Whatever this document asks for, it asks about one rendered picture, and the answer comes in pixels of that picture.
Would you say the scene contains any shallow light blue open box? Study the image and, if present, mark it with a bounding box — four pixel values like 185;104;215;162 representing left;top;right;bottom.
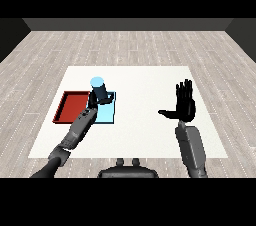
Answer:
86;91;117;125

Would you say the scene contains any dark grey robot body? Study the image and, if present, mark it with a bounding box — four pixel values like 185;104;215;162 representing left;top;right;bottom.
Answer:
97;158;160;179

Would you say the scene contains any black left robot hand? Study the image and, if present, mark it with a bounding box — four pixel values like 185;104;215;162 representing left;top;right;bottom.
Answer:
87;90;115;111

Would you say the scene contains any shallow red open box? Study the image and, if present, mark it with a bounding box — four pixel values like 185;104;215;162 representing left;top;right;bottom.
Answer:
52;90;91;125

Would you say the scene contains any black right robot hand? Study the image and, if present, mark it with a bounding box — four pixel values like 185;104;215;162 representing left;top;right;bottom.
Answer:
157;78;197;123

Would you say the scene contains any small blue can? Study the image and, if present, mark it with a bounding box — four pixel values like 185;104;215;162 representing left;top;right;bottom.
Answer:
90;76;109;101

